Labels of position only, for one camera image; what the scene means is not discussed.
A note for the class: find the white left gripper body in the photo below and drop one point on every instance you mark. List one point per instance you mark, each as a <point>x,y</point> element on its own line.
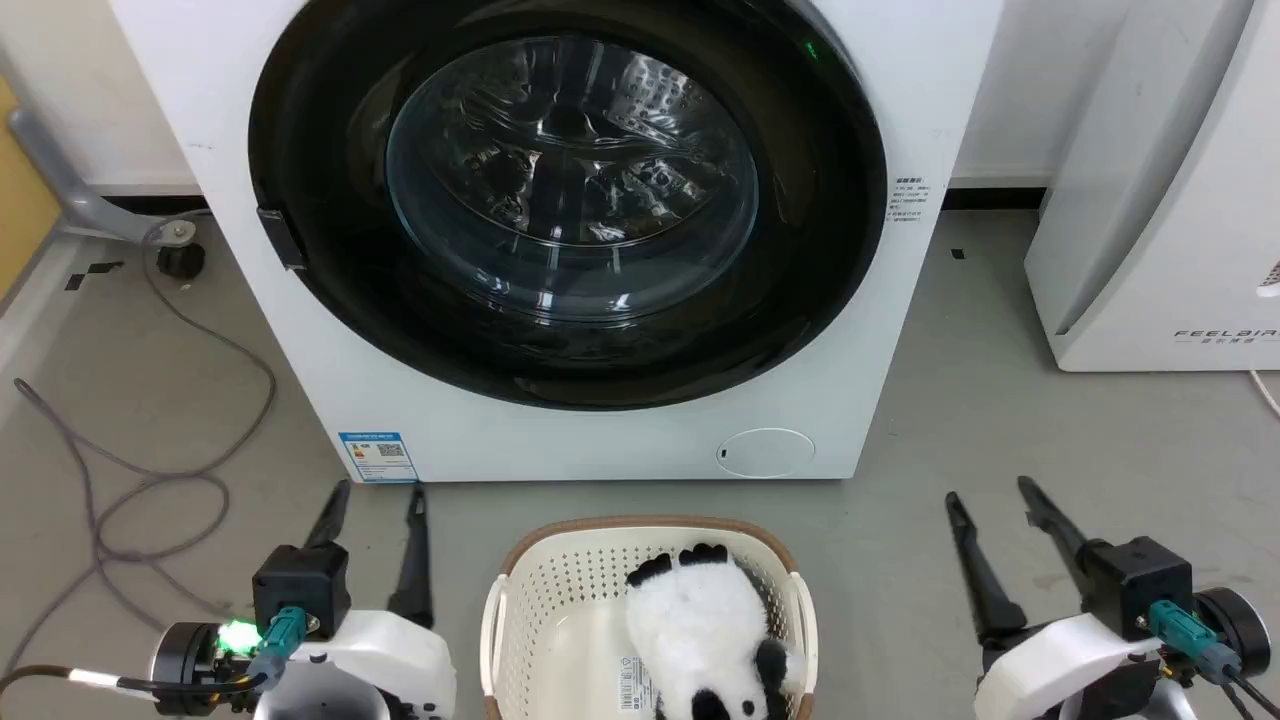
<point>385,660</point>

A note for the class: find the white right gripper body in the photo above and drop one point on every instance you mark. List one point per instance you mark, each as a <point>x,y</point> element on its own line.
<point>1050,665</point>

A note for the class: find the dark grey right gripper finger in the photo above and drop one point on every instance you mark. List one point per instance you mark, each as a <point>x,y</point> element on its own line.
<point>980,575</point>
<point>1052,525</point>

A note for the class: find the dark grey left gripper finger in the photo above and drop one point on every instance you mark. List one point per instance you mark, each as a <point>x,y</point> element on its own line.
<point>415,560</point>
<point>331,515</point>

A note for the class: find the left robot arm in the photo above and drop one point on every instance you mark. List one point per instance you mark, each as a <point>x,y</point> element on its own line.
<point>185,660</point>

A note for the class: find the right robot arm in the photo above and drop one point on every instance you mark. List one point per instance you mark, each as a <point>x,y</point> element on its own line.
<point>1238,618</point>

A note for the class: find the white washing machine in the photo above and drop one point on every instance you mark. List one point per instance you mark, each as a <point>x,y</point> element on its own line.
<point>600,440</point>

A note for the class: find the black round washer door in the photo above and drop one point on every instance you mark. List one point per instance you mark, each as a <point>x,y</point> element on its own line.
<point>820,250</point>

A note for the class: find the blue energy label sticker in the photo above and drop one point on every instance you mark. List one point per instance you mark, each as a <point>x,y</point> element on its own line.
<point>378,458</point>

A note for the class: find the cream plastic laundry basket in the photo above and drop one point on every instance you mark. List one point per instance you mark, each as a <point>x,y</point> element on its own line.
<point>560,600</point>

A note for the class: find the black and white panda plush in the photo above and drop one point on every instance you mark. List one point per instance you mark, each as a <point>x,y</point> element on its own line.
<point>690,620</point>

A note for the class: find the white air purifier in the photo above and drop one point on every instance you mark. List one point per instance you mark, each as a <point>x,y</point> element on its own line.
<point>1150,250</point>

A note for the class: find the black caster wheel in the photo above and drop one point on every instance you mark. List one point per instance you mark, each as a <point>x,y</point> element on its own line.
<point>181,261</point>

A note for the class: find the black floor tape strip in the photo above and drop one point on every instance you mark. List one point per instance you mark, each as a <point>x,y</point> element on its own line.
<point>95,273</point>

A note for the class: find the white text sticker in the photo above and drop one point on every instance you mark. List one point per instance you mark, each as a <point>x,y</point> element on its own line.
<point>909,200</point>

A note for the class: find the grey metal furniture leg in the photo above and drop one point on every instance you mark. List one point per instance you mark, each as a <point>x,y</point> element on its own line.
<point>80,205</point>

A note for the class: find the yellow wooden panel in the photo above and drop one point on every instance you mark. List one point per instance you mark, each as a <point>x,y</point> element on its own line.
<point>20,200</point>

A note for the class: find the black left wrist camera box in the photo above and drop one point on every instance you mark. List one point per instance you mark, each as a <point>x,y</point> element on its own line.
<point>300,590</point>

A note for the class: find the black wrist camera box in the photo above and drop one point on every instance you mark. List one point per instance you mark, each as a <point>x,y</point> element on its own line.
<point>300,590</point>
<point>1140,585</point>

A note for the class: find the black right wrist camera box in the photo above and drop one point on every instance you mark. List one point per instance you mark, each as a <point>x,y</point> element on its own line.
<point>1140,585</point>

